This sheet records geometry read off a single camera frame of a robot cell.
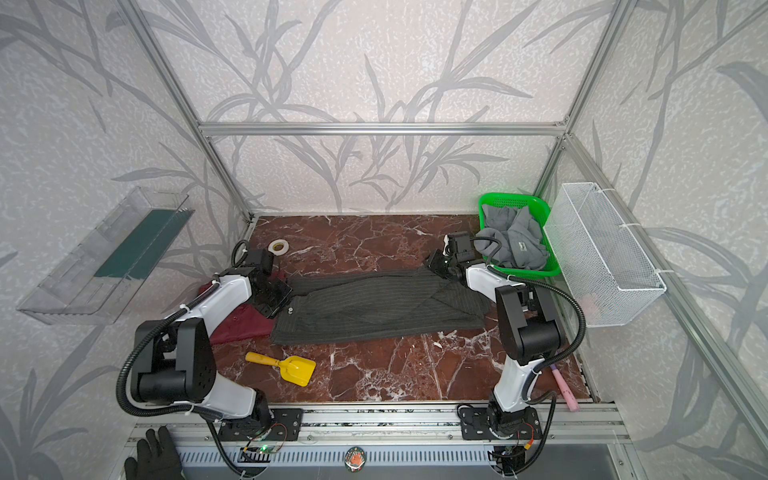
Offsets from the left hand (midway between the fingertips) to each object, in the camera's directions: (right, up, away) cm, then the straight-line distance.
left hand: (295, 290), depth 91 cm
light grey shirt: (+71, +16, +11) cm, 74 cm away
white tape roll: (-14, +13, +21) cm, 28 cm away
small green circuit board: (+1, -35, -20) cm, 40 cm away
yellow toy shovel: (+3, -20, -9) cm, 22 cm away
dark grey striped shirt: (+19, -5, +2) cm, 20 cm away
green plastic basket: (+86, +26, +21) cm, 92 cm away
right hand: (+41, +11, +7) cm, 43 cm away
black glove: (-23, -35, -23) cm, 48 cm away
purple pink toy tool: (+77, -27, -15) cm, 83 cm away
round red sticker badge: (+22, -36, -22) cm, 48 cm away
